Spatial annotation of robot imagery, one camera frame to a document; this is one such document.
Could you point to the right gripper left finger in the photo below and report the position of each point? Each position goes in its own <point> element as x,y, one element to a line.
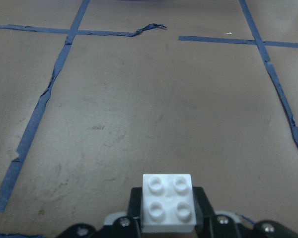
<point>135,208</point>

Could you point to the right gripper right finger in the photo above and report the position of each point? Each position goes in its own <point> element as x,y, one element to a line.
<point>204,212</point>

